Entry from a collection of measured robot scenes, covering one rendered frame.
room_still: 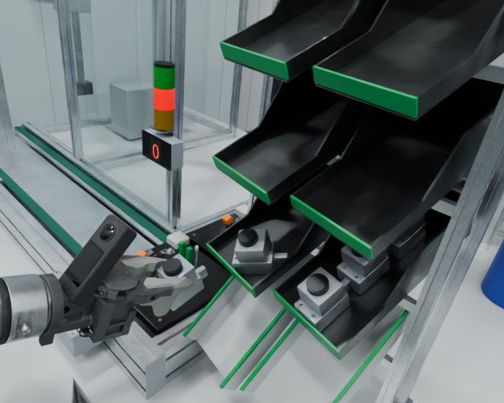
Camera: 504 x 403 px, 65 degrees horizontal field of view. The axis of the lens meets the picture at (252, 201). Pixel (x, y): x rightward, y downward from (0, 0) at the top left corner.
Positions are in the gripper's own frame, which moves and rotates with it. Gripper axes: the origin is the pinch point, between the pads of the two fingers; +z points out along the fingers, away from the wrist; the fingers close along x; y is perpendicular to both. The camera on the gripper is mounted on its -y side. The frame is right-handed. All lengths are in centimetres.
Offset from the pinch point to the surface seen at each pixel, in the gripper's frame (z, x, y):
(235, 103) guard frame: 108, -110, -18
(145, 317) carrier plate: 8.2, -13.6, 20.8
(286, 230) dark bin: 15.2, 6.4, -9.8
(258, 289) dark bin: 5.8, 11.5, -3.1
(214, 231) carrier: 39, -31, 11
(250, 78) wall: 283, -281, -34
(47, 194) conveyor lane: 14, -85, 25
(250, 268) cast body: 6.7, 8.3, -4.6
